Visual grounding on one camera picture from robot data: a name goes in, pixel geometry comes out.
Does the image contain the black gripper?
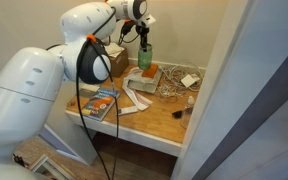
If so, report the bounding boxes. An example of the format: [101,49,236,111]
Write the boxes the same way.
[136,25,149,49]

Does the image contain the green glass jar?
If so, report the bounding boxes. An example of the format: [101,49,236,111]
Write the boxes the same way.
[138,44,153,70]

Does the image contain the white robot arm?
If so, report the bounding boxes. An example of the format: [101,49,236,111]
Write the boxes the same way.
[0,0,153,180]

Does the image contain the black sunglasses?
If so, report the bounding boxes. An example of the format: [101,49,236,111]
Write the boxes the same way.
[172,107,193,119]

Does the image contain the brown cardboard box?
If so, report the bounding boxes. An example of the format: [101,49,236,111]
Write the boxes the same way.
[105,43,129,77]

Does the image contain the orange case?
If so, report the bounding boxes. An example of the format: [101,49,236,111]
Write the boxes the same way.
[142,64,158,78]

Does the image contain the white grey flat box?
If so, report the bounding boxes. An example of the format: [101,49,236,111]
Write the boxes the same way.
[126,68,162,94]

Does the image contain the white power adapter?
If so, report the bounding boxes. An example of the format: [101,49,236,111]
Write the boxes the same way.
[181,74,200,87]

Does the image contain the white red striped cloth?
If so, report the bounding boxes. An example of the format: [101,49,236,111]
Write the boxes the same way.
[122,67,153,111]

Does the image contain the white remote control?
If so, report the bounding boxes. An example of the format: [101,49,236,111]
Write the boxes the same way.
[118,106,138,116]

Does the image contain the blue orange paperback book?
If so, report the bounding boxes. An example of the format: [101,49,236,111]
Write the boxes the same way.
[81,88,120,121]

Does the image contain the grey white booklet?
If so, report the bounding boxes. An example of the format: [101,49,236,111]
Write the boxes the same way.
[79,84,99,98]

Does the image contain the clear plastic bottle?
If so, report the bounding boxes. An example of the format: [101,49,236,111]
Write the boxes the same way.
[181,96,195,128]

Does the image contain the tangled white cables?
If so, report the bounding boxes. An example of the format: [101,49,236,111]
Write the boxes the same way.
[155,61,205,100]

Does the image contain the white picture frame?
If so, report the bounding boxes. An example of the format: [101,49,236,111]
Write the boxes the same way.
[29,154,76,180]

